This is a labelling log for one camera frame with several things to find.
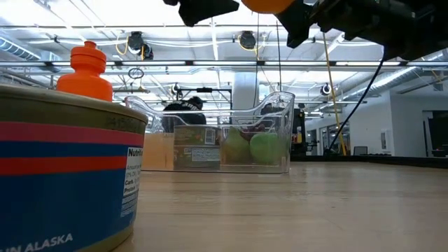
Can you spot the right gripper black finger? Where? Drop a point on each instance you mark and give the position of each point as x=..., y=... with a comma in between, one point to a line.
x=203, y=8
x=301, y=24

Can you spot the orange fruit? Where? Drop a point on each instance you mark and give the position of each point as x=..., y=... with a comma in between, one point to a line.
x=267, y=5

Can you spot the silver can green label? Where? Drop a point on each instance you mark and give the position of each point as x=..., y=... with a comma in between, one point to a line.
x=196, y=159
x=192, y=136

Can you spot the bright green apple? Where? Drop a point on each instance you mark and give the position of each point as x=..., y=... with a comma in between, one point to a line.
x=266, y=148

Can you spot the orange squeeze bottle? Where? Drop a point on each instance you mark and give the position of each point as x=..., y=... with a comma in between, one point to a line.
x=85, y=84

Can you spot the olive green pear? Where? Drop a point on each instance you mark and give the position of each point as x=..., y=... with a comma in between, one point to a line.
x=236, y=148

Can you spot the blue pink salmon can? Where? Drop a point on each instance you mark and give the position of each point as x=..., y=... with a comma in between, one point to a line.
x=52, y=175

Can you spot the long ceiling light bar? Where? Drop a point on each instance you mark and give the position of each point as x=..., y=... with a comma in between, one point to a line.
x=224, y=63

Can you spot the clear plastic bin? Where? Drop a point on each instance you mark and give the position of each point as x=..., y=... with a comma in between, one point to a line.
x=287, y=115

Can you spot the person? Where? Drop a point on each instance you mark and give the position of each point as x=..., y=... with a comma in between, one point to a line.
x=196, y=103

